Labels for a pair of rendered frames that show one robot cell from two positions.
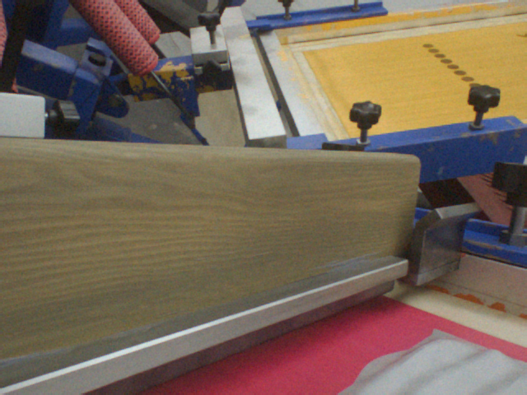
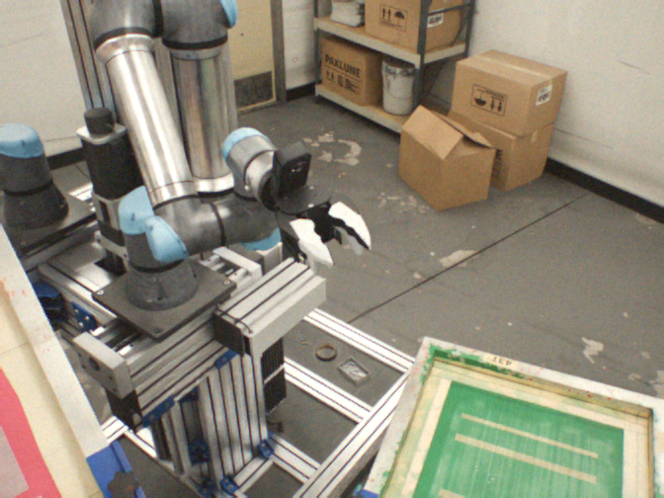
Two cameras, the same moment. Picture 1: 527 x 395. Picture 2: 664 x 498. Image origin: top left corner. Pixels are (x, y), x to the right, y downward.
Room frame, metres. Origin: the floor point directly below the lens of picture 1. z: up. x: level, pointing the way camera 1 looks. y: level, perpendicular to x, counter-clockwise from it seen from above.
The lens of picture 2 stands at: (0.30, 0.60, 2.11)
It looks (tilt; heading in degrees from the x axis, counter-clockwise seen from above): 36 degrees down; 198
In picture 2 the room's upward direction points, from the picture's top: straight up
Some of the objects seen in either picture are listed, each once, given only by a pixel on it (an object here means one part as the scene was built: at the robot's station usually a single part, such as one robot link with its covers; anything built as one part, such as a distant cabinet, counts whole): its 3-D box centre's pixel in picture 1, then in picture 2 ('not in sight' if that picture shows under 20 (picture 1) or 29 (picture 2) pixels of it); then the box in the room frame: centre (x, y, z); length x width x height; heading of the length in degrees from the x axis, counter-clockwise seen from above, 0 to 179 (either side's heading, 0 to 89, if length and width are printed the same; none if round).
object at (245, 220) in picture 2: not in sight; (249, 216); (-0.49, 0.20, 1.55); 0.11 x 0.08 x 0.11; 136
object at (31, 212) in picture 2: not in sight; (32, 197); (-0.75, -0.54, 1.31); 0.15 x 0.15 x 0.10
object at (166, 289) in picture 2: not in sight; (160, 269); (-0.58, -0.07, 1.31); 0.15 x 0.15 x 0.10
